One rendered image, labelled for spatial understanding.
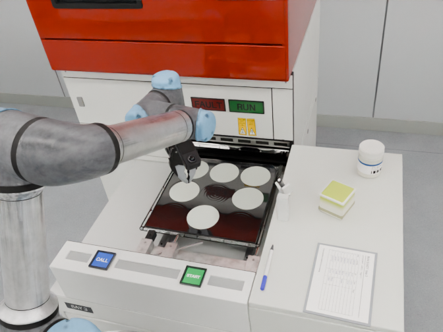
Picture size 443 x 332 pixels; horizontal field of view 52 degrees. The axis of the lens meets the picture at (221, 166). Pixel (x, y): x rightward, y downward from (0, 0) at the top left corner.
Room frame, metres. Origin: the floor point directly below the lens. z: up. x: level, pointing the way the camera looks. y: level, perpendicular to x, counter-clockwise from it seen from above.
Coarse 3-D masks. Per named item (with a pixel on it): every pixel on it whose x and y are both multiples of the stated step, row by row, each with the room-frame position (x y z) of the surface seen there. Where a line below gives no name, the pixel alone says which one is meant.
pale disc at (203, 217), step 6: (192, 210) 1.02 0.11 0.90; (198, 210) 1.02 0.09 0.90; (204, 210) 1.01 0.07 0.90; (210, 210) 1.01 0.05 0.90; (216, 210) 1.01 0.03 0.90; (192, 216) 1.00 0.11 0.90; (198, 216) 0.99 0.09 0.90; (204, 216) 0.99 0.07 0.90; (210, 216) 0.99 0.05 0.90; (216, 216) 0.98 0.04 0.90; (192, 222) 0.97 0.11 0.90; (198, 222) 0.97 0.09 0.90; (204, 222) 0.96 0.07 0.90; (210, 222) 0.96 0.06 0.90; (216, 222) 0.96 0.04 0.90; (198, 228) 0.94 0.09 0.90; (204, 228) 0.94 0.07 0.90
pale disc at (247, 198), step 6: (240, 192) 1.07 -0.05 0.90; (246, 192) 1.07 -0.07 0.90; (252, 192) 1.07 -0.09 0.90; (258, 192) 1.06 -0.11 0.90; (234, 198) 1.05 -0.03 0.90; (240, 198) 1.05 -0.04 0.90; (246, 198) 1.04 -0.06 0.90; (252, 198) 1.04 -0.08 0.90; (258, 198) 1.03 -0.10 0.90; (234, 204) 1.02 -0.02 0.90; (240, 204) 1.02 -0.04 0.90; (246, 204) 1.02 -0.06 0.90; (252, 204) 1.01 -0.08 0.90; (258, 204) 1.01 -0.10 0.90
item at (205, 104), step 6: (192, 102) 1.32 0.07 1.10; (198, 102) 1.32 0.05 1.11; (204, 102) 1.31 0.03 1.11; (210, 102) 1.30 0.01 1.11; (216, 102) 1.29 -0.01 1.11; (222, 102) 1.29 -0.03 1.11; (198, 108) 1.32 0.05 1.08; (204, 108) 1.31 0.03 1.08; (210, 108) 1.30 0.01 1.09; (216, 108) 1.29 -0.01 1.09; (222, 108) 1.29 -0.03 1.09
